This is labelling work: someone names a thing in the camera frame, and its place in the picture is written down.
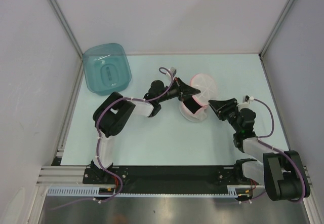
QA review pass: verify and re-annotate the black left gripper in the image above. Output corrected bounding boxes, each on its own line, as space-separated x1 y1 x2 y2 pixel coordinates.
157 77 199 103

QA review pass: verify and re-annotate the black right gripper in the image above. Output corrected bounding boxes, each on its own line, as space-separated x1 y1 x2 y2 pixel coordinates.
209 98 241 132

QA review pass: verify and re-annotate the black bra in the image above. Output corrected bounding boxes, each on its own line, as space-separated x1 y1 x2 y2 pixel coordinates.
183 97 202 114

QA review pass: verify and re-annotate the pink mesh laundry bag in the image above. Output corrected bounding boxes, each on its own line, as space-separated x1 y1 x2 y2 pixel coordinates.
179 73 217 123

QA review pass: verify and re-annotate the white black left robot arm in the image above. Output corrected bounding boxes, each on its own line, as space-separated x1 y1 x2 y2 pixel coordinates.
90 77 200 183

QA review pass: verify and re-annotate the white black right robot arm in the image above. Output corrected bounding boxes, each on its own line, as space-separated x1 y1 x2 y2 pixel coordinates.
209 96 311 202

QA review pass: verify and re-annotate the teal plastic tub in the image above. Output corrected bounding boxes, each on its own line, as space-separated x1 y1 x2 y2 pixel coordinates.
83 43 132 96

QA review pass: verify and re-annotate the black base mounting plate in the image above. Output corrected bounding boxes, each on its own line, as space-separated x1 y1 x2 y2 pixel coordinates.
83 165 264 200

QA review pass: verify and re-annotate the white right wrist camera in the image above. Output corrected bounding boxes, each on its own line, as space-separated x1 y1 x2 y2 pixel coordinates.
237 95 255 110

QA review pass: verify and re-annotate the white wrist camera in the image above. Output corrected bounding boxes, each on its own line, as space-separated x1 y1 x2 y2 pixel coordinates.
237 95 255 110
169 67 177 76

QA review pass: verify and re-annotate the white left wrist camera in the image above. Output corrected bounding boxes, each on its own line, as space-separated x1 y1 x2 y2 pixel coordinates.
169 67 177 76

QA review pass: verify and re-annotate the white slotted cable duct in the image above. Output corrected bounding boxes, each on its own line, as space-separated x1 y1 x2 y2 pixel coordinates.
47 186 252 198

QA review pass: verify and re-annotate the aluminium right corner post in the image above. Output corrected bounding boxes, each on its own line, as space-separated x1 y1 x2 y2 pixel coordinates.
259 0 296 60

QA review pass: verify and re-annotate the aluminium corner post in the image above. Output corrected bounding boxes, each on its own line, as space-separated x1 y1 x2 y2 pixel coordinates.
259 0 296 60
47 0 83 58

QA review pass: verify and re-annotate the aluminium front frame rail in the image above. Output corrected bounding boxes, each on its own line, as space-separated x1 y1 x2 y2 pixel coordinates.
35 165 313 187

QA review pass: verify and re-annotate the aluminium left corner post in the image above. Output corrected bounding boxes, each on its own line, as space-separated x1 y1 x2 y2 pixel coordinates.
47 0 83 58

